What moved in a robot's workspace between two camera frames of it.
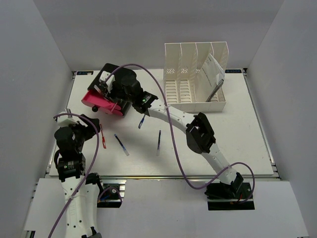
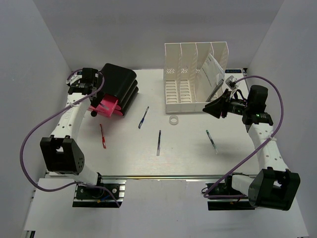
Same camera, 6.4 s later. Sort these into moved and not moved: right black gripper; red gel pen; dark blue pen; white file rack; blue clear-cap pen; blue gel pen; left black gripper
Moved: right black gripper; left black gripper; blue clear-cap pen
Not moved: dark blue pen; red gel pen; blue gel pen; white file rack
